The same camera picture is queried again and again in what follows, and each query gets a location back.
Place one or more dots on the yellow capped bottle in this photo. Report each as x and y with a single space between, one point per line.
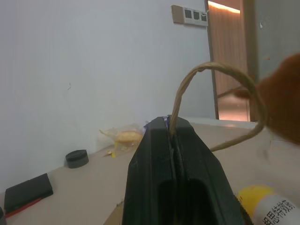
252 195

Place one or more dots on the wooden door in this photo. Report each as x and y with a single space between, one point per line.
228 58

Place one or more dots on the black box with red edge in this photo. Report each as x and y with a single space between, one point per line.
28 189

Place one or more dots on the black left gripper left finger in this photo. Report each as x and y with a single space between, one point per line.
150 168

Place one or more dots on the wall switch panel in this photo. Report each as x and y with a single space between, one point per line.
191 14

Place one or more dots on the bread in clear plastic wrapper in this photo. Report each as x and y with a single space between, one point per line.
126 136

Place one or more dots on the black round cap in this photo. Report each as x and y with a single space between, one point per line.
77 159

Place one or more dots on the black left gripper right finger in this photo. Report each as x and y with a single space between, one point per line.
201 173

